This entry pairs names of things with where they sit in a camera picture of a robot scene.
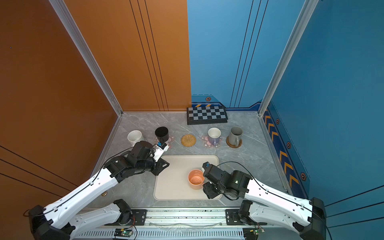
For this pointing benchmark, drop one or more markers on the woven rattan coaster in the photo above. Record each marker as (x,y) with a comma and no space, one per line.
(188,140)

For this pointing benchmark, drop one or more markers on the right small circuit board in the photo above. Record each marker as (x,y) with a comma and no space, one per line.
(252,234)

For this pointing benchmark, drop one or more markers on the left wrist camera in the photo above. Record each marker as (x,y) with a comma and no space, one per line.
(160,148)

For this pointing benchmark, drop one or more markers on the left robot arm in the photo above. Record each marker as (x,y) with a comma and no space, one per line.
(75,201)

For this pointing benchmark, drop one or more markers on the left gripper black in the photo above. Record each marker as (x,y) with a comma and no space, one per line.
(160,164)

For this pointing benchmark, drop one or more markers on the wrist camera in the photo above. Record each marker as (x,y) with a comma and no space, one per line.
(212,172)
(160,148)

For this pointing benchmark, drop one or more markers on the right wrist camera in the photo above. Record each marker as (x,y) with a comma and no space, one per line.
(212,172)

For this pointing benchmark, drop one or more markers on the green circuit board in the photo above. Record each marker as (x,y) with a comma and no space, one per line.
(123,233)

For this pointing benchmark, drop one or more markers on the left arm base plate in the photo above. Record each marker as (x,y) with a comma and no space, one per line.
(138,217)

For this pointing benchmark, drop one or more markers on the orange pink mug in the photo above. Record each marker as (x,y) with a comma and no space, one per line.
(196,179)

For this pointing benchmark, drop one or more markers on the lavender mug white inside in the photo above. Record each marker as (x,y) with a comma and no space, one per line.
(214,136)

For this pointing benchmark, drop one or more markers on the brown wooden coaster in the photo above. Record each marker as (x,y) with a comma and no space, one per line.
(232,146)

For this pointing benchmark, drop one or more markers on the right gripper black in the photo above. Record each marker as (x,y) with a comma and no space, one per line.
(206,187)

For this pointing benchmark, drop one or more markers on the cream serving tray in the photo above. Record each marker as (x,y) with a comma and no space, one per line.
(172,184)

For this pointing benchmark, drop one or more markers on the black mug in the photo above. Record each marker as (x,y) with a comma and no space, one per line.
(162,134)

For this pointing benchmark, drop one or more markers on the folded checkerboard box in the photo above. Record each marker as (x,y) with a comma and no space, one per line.
(206,115)

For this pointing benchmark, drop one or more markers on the aluminium front rail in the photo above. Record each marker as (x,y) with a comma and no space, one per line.
(186,216)

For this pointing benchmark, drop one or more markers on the grey green mug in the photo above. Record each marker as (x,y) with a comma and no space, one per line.
(235,135)

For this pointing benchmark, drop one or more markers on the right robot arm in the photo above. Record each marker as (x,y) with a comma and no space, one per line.
(263,204)

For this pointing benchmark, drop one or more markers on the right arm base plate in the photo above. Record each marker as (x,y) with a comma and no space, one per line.
(236,217)

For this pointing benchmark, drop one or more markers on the pink flower coaster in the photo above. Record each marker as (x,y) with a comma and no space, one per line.
(208,145)
(169,142)

